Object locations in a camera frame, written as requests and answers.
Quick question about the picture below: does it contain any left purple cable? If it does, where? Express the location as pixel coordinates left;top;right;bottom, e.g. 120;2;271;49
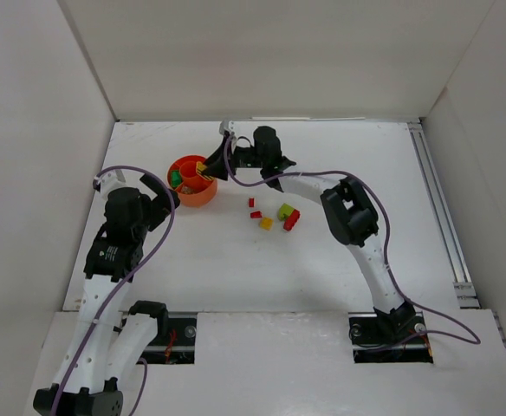
49;166;177;416

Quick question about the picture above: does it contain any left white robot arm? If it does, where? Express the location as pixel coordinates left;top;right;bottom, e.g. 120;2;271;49
33;171;179;415

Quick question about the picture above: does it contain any aluminium rail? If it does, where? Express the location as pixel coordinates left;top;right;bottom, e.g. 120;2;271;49
407;121;481;309

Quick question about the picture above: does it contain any lime green lego brick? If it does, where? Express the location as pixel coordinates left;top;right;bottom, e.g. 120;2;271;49
277;204;295;221

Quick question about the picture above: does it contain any yellow striped lego brick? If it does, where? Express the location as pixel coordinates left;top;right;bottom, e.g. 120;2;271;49
196;161;206;177

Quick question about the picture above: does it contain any small yellow lego brick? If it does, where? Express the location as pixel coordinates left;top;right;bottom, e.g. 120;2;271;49
259;217;274;231

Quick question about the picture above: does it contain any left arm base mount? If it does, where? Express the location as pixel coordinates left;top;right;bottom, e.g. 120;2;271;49
114;302;198;365

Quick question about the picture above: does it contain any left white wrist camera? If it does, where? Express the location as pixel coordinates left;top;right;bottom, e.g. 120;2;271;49
93;169;126;200

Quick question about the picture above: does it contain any purple cable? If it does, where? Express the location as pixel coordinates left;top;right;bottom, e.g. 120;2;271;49
226;136;482;348
49;166;177;416

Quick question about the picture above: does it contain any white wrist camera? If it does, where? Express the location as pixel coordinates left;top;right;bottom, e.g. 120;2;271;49
93;169;126;200
219;120;238;146

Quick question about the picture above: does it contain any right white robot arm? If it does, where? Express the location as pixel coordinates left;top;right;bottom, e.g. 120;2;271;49
204;121;416;348

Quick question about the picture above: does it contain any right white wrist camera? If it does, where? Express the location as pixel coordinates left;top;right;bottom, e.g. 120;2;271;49
219;120;238;146

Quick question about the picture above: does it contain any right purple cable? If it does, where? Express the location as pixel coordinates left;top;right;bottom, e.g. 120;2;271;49
226;136;482;348

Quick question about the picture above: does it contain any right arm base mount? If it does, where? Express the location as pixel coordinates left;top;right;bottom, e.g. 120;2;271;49
348;312;433;364

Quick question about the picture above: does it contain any orange round divided container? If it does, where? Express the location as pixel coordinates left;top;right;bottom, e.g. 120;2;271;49
166;155;217;208

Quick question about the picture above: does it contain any green lego plate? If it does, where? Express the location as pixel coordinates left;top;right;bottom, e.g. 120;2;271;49
170;170;183;188

